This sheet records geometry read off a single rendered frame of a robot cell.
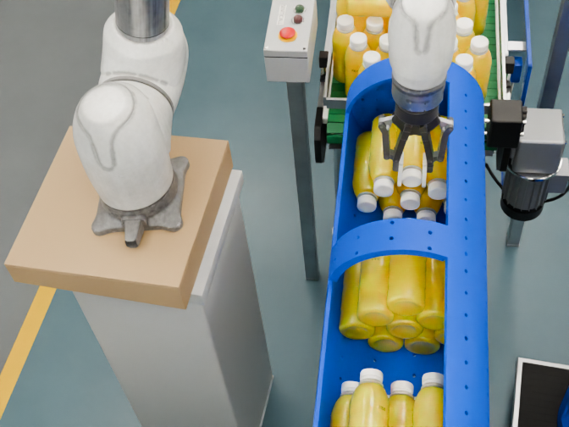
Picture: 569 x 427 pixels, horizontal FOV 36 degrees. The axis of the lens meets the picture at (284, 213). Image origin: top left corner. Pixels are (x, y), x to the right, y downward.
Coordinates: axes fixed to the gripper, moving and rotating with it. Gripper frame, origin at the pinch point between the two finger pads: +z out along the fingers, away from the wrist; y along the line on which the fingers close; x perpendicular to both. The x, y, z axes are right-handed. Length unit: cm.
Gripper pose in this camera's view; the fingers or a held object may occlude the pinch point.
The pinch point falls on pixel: (412, 169)
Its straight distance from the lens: 169.0
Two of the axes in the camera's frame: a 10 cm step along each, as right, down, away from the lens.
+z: 0.7, 5.9, 8.1
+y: 9.9, 0.5, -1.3
